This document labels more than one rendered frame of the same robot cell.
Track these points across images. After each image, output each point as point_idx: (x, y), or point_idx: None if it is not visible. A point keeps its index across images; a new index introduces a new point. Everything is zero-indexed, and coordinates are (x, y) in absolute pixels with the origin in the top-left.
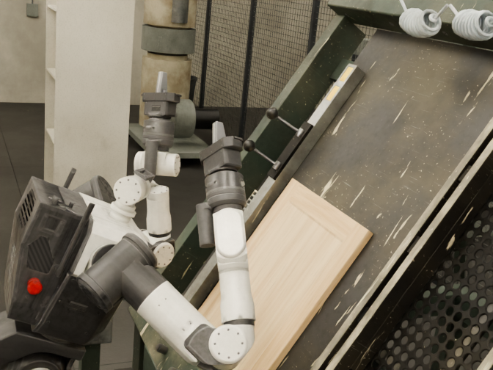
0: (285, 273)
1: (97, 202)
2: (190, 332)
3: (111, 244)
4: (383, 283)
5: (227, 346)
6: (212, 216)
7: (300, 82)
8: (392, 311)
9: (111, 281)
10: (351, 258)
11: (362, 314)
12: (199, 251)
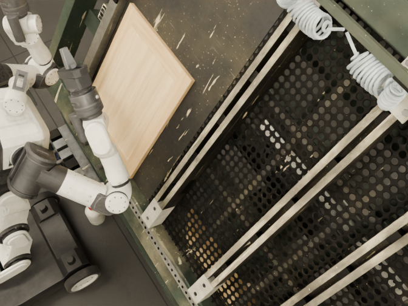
0: (140, 90)
1: None
2: (92, 201)
3: (19, 148)
4: (204, 139)
5: (116, 206)
6: (76, 13)
7: None
8: (211, 153)
9: (32, 188)
10: (182, 96)
11: (193, 156)
12: (75, 35)
